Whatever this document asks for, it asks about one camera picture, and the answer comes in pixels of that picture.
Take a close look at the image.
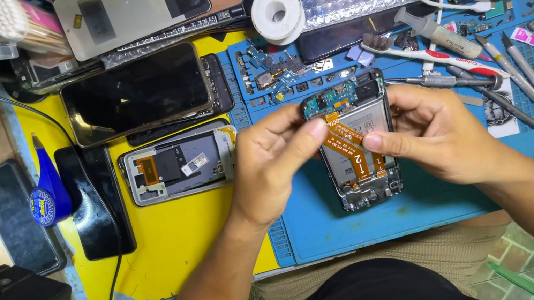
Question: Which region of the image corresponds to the wide orange flex cable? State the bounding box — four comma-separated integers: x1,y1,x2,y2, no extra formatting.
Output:
322,107,374,186

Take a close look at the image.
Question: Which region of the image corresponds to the person's black shirt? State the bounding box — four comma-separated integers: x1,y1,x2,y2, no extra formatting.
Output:
272,242,497,300

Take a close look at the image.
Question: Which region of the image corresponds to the black cable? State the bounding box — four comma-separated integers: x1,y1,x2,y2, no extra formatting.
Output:
0,51,132,300

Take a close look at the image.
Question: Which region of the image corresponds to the pink sticker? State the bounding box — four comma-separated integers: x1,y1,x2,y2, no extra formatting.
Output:
509,24,534,52

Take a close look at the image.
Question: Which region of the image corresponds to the dark phone with black frame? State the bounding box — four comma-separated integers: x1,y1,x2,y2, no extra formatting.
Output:
116,51,240,148

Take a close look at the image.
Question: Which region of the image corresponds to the white and red toothbrush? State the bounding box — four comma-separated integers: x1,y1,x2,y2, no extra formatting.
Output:
359,13,511,99

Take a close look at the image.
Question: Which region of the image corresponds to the narrow orange flex cable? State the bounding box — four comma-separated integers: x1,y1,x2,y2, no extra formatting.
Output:
349,125,389,182

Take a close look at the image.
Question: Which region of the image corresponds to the yellow cutting mat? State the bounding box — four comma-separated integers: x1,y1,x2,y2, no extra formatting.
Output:
5,27,288,300

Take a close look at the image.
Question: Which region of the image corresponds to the glossy black phone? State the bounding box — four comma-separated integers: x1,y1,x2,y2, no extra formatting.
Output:
52,138,138,265

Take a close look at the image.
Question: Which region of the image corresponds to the person's left hand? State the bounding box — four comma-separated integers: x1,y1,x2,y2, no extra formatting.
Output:
218,98,342,232

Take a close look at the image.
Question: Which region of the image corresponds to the blue glue tube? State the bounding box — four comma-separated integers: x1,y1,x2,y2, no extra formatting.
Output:
20,129,77,230

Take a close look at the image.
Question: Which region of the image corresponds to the heap of small phone parts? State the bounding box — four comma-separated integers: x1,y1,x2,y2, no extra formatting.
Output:
232,25,362,110

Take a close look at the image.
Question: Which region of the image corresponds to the white printed card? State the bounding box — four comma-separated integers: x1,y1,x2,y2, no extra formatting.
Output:
478,76,522,141

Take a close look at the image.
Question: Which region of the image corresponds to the dark metal pry tool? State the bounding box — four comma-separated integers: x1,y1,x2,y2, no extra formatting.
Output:
446,53,534,141

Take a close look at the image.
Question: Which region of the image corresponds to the metal screwdriver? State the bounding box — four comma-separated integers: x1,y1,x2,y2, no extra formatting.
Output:
385,60,505,107

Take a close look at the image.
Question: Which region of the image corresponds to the smartphone with battery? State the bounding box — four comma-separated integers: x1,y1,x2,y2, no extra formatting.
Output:
296,66,408,217

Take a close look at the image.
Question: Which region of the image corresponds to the white tape roll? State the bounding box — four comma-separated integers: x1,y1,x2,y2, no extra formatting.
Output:
248,0,310,50

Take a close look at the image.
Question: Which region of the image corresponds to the dark grey phone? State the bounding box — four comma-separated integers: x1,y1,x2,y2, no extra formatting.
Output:
0,153,69,283

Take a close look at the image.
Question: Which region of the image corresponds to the black phone under bubble wrap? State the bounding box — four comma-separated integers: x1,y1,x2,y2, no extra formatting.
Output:
292,0,444,66

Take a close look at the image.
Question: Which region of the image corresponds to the white-backed phone display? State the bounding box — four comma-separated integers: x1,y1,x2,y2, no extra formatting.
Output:
52,0,218,65

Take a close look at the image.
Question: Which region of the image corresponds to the bundle of cotton swabs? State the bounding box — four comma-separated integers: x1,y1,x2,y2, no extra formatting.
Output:
0,0,74,67

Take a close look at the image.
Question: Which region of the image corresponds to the blue repair mat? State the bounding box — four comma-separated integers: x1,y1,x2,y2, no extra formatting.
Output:
212,0,534,273

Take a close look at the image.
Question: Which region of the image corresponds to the silver phone mid frame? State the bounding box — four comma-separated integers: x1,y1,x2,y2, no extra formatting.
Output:
114,123,247,210

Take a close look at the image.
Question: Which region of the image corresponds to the person's right hand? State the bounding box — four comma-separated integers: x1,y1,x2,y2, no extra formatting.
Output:
353,70,509,204

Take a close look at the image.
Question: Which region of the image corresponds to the grey paste syringe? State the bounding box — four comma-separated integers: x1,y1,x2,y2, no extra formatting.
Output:
392,0,485,71

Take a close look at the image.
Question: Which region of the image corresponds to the black-screen phone with gold frame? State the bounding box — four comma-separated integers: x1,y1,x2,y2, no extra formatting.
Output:
55,37,220,151

